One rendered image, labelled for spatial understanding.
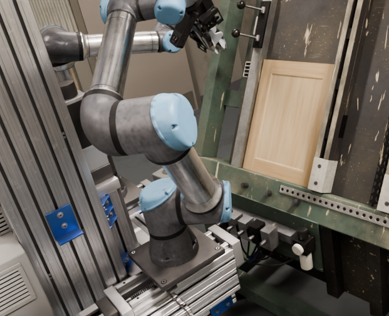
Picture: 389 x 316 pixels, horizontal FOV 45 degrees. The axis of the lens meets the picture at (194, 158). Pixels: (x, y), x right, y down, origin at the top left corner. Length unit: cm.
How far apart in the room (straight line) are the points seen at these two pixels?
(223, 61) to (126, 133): 139
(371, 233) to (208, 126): 93
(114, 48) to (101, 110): 21
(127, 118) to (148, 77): 407
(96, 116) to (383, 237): 111
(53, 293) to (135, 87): 365
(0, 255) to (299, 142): 118
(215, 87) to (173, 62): 290
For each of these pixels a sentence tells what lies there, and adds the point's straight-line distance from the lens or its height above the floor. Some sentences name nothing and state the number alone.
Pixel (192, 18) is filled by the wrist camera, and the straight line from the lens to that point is 136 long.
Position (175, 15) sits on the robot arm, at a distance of 119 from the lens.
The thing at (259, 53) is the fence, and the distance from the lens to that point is 210.
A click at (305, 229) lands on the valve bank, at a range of 184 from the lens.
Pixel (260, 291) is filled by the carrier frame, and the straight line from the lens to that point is 250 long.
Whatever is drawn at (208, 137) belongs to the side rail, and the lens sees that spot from 225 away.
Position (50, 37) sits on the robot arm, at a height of 167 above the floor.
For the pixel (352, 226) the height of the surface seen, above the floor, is 84.
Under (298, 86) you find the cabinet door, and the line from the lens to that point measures 197.
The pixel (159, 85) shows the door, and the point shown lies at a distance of 506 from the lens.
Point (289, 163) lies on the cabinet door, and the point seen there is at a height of 95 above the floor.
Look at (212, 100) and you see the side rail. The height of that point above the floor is 114.
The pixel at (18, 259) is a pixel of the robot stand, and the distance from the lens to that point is 135.
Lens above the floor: 190
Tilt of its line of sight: 26 degrees down
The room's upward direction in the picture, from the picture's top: 13 degrees counter-clockwise
